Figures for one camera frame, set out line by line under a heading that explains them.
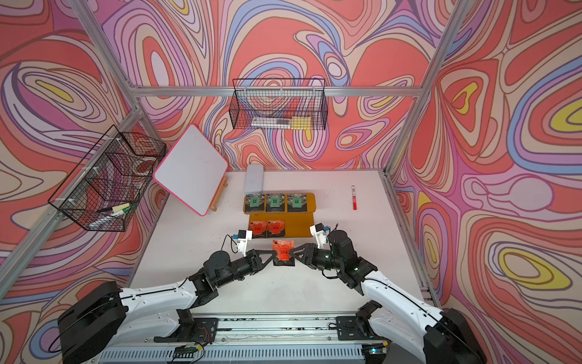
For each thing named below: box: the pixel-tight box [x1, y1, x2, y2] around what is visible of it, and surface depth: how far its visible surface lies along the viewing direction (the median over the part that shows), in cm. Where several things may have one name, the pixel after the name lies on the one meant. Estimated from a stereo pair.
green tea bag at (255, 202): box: [244, 193, 265, 213], surface depth 91 cm
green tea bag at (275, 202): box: [270, 196, 280, 208], surface depth 91 cm
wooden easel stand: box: [209, 175, 229, 212], surface depth 107 cm
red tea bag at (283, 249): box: [272, 239, 295, 261], surface depth 77 cm
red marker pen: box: [351, 185, 357, 211], surface depth 110 cm
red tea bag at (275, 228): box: [266, 219, 285, 238], surface depth 99 cm
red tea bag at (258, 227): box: [248, 221, 268, 236], surface depth 100 cm
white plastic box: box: [244, 163, 265, 195], surface depth 117 cm
